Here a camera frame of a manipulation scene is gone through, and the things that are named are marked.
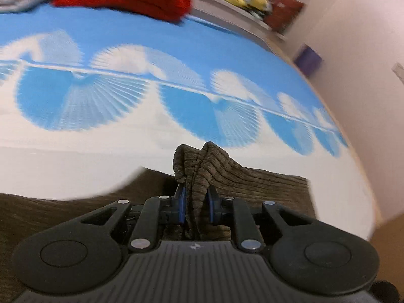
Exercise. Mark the purple box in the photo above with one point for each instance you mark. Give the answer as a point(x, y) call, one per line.
point(307, 60)

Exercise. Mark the blue and white printed bedsheet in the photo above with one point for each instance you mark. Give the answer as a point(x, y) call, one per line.
point(94, 151)

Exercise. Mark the wall switch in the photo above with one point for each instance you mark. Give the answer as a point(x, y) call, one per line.
point(399, 72)

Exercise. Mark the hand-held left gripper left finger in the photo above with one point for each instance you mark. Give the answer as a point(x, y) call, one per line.
point(181, 204)

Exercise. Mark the dark red box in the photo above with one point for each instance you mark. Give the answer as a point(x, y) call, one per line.
point(287, 12)

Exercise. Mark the grey bedside shelf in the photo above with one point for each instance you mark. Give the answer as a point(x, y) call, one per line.
point(221, 9)

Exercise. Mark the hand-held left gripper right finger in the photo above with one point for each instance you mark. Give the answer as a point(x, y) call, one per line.
point(210, 209)

